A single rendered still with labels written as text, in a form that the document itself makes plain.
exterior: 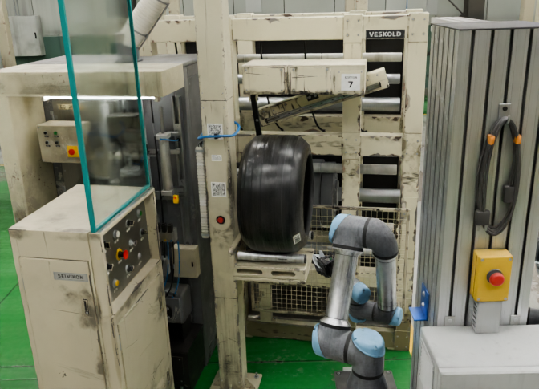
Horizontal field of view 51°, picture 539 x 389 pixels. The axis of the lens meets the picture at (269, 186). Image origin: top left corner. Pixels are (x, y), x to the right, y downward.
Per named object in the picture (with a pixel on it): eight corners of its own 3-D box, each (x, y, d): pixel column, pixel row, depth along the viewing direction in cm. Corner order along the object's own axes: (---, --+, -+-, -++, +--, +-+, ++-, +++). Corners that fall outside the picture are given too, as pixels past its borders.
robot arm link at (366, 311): (371, 328, 231) (370, 308, 225) (346, 322, 236) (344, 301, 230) (377, 315, 237) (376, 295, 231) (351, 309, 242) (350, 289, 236)
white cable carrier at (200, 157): (201, 237, 289) (195, 147, 273) (204, 233, 293) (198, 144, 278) (210, 238, 288) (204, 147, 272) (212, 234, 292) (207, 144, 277)
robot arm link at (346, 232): (344, 366, 202) (368, 216, 206) (305, 356, 209) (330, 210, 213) (354, 362, 213) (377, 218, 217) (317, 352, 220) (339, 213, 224)
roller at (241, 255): (237, 257, 283) (235, 261, 279) (237, 249, 282) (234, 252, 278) (306, 261, 277) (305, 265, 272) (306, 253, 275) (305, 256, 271)
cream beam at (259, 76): (242, 95, 286) (241, 65, 281) (253, 87, 309) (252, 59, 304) (365, 95, 274) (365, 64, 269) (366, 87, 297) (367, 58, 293)
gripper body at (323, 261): (329, 249, 245) (346, 263, 235) (333, 264, 249) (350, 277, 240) (314, 259, 242) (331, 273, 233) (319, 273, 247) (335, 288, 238)
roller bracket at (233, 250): (228, 269, 277) (227, 250, 274) (247, 236, 314) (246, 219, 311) (235, 269, 277) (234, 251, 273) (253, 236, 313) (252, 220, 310)
